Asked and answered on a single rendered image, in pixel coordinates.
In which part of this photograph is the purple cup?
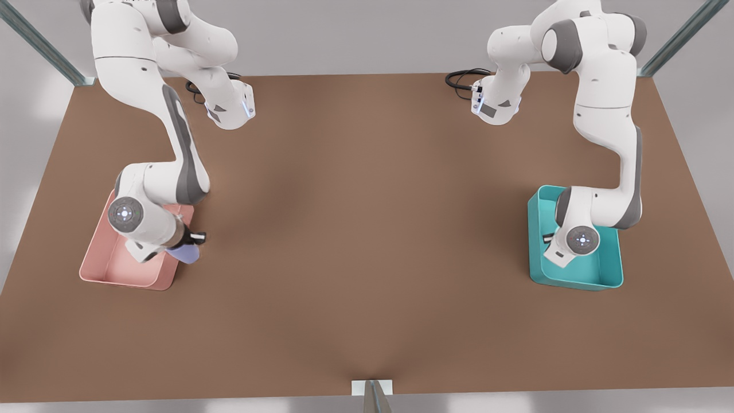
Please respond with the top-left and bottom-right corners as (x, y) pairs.
(167, 243), (200, 266)

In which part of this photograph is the teal box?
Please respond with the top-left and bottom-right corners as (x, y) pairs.
(528, 185), (624, 291)

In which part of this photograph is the silver frame post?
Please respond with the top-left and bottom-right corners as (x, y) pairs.
(0, 0), (95, 87)
(638, 0), (732, 78)
(352, 379), (394, 413)

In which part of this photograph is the pink box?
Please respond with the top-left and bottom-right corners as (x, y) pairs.
(79, 190), (195, 291)

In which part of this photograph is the black cable loop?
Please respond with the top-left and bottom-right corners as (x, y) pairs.
(446, 68), (494, 92)
(185, 72), (242, 105)

